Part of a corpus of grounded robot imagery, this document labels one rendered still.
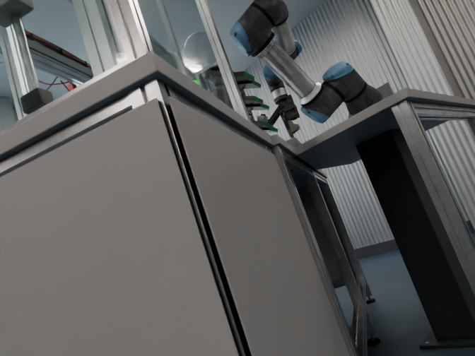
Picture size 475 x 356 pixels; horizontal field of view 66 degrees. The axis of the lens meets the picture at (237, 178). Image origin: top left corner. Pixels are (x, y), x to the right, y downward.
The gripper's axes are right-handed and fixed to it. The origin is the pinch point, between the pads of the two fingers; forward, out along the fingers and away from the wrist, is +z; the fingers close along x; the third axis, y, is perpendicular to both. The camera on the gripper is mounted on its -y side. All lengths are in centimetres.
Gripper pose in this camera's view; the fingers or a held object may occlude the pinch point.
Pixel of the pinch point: (291, 137)
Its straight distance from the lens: 181.8
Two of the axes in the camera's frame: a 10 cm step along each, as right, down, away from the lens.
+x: 3.3, 0.7, 9.4
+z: 3.2, 9.3, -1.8
